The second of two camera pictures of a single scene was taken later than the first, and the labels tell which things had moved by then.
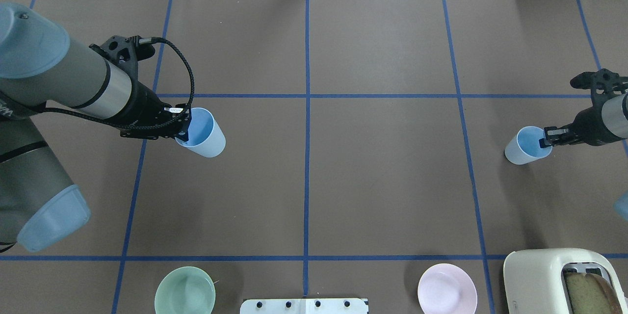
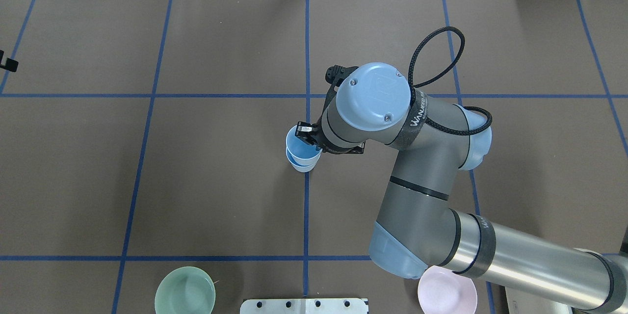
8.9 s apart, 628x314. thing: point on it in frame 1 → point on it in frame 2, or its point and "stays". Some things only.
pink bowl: [447, 288] stays
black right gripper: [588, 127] → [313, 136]
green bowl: [185, 290] stays
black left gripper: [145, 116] → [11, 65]
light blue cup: [524, 148] → [303, 157]
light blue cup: [205, 137] → [303, 159]
